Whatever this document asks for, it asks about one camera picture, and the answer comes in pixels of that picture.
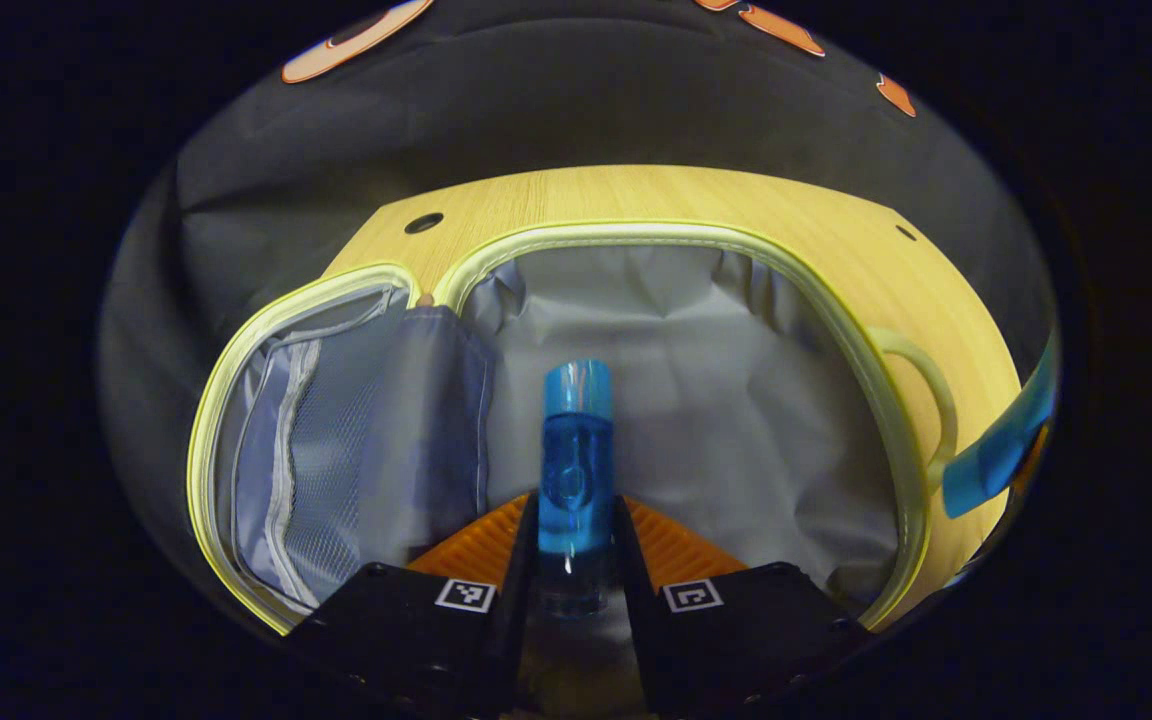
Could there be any blue soft tube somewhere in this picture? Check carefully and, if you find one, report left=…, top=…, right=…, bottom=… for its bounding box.
left=941, top=335, right=1057, bottom=519

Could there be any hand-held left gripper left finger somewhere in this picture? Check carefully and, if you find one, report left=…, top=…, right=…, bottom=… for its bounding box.
left=286, top=490, right=542, bottom=720

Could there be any cream yellow suitcase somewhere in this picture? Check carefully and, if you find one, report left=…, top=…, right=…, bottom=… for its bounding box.
left=186, top=220, right=962, bottom=636

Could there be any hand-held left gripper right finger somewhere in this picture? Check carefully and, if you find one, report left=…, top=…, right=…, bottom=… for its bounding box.
left=614, top=495, right=872, bottom=720

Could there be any blue cylindrical bottle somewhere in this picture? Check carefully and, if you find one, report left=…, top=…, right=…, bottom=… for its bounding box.
left=538, top=360, right=617, bottom=616

